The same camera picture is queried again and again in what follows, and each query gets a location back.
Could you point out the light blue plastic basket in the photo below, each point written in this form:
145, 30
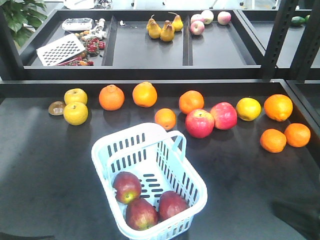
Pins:
158, 159

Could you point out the dark red apple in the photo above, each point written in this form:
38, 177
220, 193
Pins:
127, 186
141, 215

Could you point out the red yellow apple front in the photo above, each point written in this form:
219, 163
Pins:
171, 204

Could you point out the dark red apple bottom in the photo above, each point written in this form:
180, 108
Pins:
141, 215

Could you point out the small orange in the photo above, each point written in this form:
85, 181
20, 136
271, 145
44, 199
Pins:
273, 140
165, 117
297, 135

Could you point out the large round orange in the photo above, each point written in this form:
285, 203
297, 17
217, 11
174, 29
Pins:
144, 94

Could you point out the orange behind red apple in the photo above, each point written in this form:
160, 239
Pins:
191, 100

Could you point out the red apple left of pair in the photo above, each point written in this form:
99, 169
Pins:
199, 123

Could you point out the red apple of pair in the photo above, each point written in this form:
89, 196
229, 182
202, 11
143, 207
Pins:
225, 116
199, 123

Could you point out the bumpy top orange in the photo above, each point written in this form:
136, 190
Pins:
111, 98

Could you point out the red apple right of pair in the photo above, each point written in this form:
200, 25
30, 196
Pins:
225, 116

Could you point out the yellow round pear fruit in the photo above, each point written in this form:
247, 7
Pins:
75, 113

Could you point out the yellow round fruit right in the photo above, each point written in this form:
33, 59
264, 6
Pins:
248, 109

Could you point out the brown yellow pear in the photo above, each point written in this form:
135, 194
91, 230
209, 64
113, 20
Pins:
154, 30

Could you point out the black wooden produce display stand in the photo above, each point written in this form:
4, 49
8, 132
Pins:
48, 183

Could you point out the pink apple on shelf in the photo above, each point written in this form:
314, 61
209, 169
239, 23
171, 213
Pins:
197, 28

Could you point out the brown mushroom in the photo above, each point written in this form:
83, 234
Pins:
56, 108

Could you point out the small orange lower left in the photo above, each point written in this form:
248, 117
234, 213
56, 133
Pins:
273, 140

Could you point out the large orange far right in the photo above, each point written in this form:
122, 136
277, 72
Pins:
278, 107

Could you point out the white electronic scale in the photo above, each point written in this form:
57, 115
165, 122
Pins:
77, 24

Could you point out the white perforated grater tray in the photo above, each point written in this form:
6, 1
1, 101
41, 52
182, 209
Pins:
60, 50

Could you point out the small orange lower right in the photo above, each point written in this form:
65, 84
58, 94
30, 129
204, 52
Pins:
297, 135

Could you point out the green potted plant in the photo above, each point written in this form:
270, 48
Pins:
23, 18

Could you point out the black perforated steel post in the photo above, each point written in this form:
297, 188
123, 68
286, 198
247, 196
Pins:
279, 31
308, 46

